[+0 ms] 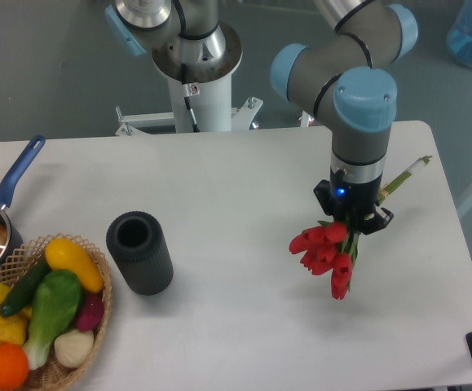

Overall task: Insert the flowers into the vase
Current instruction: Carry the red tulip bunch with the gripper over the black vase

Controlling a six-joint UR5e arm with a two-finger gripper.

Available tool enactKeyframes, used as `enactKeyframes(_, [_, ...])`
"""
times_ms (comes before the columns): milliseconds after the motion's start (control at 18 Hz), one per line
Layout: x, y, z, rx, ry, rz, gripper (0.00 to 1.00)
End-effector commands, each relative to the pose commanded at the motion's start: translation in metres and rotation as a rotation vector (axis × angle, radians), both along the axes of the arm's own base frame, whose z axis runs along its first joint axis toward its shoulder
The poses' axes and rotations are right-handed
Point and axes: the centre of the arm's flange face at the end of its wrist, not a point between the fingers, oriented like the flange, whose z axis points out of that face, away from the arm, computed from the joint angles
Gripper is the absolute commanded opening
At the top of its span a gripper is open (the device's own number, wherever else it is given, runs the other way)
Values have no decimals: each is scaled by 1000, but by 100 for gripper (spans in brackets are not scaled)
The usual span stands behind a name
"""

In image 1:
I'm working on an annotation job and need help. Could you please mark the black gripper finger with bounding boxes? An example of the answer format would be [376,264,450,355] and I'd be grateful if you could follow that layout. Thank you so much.
[357,207,394,235]
[314,179,335,216]

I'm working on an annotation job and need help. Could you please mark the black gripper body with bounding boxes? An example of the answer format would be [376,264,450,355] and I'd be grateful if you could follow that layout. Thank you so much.
[328,169,382,222]

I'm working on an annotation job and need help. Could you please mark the red tulip bouquet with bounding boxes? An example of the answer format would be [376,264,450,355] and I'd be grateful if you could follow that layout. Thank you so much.
[289,156,432,300]

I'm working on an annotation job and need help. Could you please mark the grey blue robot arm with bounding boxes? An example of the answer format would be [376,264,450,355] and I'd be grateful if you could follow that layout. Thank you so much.
[105,1,418,235]

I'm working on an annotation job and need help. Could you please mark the dark grey ribbed vase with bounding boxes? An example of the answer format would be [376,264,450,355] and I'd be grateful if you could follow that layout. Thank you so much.
[106,211,174,296]

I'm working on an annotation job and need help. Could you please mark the yellow squash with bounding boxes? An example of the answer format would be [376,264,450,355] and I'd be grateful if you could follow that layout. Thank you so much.
[45,237,104,293]

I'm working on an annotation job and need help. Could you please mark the green lettuce cabbage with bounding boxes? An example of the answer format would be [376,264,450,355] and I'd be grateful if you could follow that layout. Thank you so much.
[23,270,82,371]

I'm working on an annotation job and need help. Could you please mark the white garlic bulb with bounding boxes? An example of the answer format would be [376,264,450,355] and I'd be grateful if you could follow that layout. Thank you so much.
[54,329,94,368]

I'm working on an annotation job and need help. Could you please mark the woven wicker basket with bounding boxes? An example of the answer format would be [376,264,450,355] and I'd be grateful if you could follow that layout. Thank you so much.
[0,233,112,390]

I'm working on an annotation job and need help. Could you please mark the green cucumber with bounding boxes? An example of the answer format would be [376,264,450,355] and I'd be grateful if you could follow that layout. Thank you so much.
[0,259,51,317]

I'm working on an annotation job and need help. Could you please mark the orange fruit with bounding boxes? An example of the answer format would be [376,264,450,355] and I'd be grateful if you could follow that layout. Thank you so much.
[0,344,29,390]

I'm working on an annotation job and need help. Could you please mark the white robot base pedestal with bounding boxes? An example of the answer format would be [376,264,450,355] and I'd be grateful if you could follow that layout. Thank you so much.
[116,21,263,135]

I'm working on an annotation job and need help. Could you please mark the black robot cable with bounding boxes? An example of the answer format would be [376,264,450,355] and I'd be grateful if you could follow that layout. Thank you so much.
[180,63,201,134]

